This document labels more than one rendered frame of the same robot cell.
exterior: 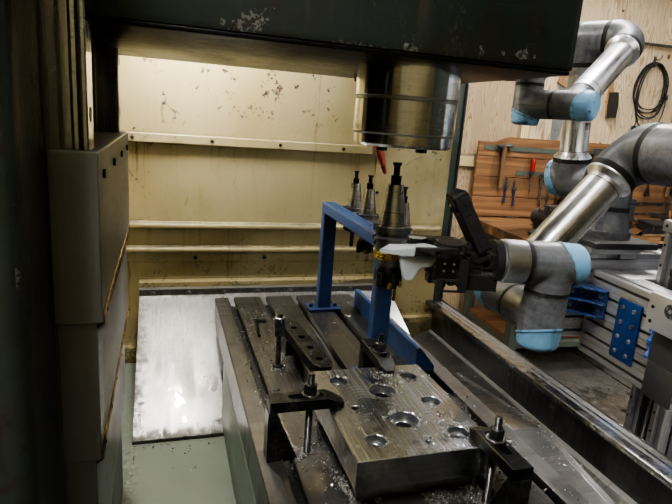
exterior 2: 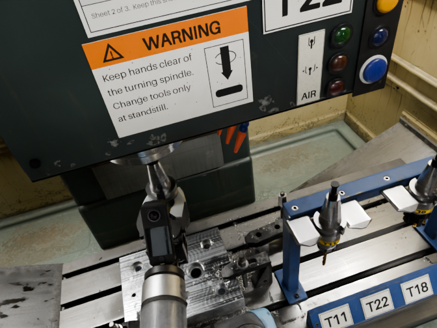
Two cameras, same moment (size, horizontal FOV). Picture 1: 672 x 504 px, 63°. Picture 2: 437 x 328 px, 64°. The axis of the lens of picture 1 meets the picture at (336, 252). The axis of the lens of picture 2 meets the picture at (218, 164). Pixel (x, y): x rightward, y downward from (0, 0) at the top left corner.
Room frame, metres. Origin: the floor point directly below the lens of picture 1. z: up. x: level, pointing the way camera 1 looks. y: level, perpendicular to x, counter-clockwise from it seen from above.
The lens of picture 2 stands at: (1.09, -0.59, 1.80)
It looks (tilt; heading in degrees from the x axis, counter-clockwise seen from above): 42 degrees down; 98
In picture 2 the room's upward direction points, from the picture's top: 10 degrees counter-clockwise
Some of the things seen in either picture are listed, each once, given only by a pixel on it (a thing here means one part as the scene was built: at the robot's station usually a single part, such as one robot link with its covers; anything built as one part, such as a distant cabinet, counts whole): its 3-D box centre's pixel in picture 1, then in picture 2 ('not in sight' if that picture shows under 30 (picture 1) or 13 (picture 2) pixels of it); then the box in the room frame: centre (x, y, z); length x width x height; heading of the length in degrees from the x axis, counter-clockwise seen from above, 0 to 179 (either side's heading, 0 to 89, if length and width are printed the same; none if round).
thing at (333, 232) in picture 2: not in sight; (329, 222); (1.23, -0.14, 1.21); 0.06 x 0.06 x 0.03
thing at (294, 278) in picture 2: (379, 313); (291, 254); (1.16, -0.11, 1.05); 0.10 x 0.05 x 0.30; 108
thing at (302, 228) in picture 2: not in sight; (304, 231); (1.18, -0.16, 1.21); 0.07 x 0.05 x 0.01; 108
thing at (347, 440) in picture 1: (391, 417); (179, 281); (0.86, -0.12, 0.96); 0.29 x 0.23 x 0.05; 18
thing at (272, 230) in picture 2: (305, 354); (286, 230); (1.17, 0.05, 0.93); 0.26 x 0.05 x 0.06; 23
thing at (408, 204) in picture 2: not in sight; (401, 199); (1.39, -0.09, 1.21); 0.07 x 0.05 x 0.01; 108
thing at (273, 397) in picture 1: (305, 414); not in sight; (0.84, 0.03, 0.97); 0.13 x 0.03 x 0.15; 108
